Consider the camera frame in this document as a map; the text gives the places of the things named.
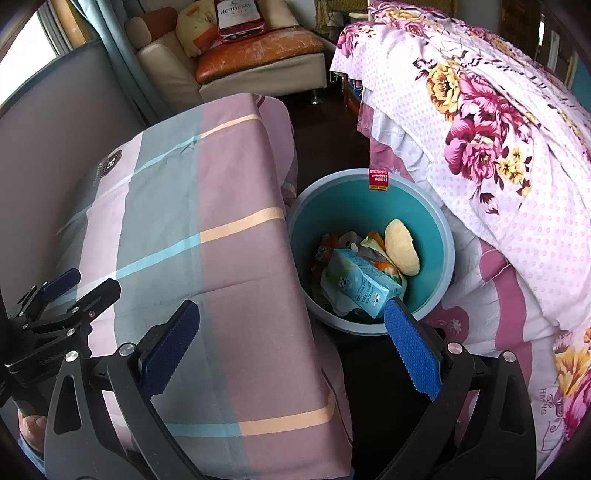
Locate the orange seat cushion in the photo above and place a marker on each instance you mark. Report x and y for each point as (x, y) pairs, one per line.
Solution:
(255, 51)

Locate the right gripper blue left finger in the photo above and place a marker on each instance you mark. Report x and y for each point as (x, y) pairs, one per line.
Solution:
(163, 346)

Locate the person's left hand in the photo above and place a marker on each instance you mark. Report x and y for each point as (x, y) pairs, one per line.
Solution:
(32, 429)

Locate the red Hennessy gift bag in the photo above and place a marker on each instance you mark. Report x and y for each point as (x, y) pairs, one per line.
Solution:
(237, 19)

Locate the grey curtain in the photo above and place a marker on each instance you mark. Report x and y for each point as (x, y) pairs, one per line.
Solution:
(107, 19)

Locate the blue milk carton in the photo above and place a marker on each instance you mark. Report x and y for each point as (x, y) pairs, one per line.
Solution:
(351, 282)

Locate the orange Ovaltine wrapper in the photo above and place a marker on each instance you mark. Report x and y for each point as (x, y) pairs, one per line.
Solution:
(328, 243)

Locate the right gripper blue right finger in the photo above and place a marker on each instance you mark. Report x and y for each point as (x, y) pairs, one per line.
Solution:
(415, 348)

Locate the dark wooden cabinet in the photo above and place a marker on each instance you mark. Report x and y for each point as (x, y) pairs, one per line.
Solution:
(534, 28)

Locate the cream plush cushion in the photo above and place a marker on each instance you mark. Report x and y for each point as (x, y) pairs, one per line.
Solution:
(196, 27)

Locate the floral pink quilt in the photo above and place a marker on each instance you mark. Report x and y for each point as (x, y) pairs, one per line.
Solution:
(503, 148)

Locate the plaid bed sheet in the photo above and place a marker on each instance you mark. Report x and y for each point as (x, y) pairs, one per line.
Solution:
(193, 209)

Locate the cream and orange snack packet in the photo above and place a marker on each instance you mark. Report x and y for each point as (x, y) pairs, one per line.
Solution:
(373, 249)

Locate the beige armchair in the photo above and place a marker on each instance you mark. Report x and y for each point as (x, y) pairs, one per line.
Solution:
(178, 48)

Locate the brown coconut shell bowl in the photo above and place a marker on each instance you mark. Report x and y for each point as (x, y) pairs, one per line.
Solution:
(400, 248)

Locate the teal plastic trash bin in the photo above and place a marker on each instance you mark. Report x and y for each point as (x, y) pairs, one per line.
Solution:
(345, 201)

